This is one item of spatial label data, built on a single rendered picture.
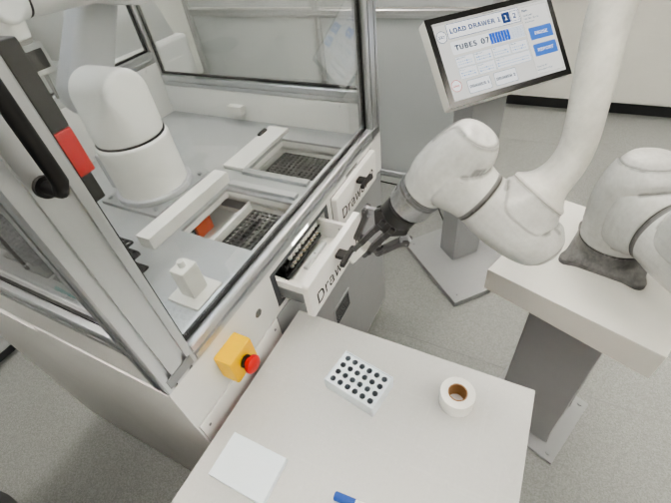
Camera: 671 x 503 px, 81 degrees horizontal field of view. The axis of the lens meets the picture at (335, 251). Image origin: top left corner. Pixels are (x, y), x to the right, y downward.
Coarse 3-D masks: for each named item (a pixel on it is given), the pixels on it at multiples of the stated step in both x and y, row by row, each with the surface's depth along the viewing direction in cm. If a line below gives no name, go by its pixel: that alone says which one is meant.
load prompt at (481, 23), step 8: (512, 8) 141; (480, 16) 138; (488, 16) 139; (496, 16) 140; (504, 16) 140; (512, 16) 141; (448, 24) 136; (456, 24) 136; (464, 24) 137; (472, 24) 138; (480, 24) 138; (488, 24) 139; (496, 24) 140; (504, 24) 140; (448, 32) 136; (456, 32) 136; (464, 32) 137; (472, 32) 138
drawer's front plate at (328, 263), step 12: (348, 228) 102; (336, 240) 99; (348, 240) 104; (324, 264) 93; (336, 264) 100; (312, 276) 90; (324, 276) 95; (336, 276) 102; (312, 288) 90; (324, 288) 96; (312, 300) 92; (324, 300) 98; (312, 312) 94
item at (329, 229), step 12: (324, 228) 112; (336, 228) 110; (324, 240) 113; (312, 252) 110; (324, 252) 109; (300, 264) 107; (312, 264) 106; (276, 276) 96; (300, 276) 104; (288, 288) 96; (300, 288) 93; (300, 300) 96
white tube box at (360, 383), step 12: (348, 360) 91; (360, 360) 88; (336, 372) 89; (348, 372) 87; (360, 372) 86; (372, 372) 86; (384, 372) 85; (336, 384) 85; (348, 384) 85; (360, 384) 86; (372, 384) 84; (384, 384) 84; (348, 396) 84; (360, 396) 84; (372, 396) 82; (384, 396) 84; (360, 408) 84; (372, 408) 80
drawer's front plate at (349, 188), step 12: (372, 156) 128; (360, 168) 122; (372, 168) 131; (348, 180) 117; (372, 180) 134; (336, 192) 114; (348, 192) 118; (360, 192) 126; (336, 204) 112; (336, 216) 115; (348, 216) 122
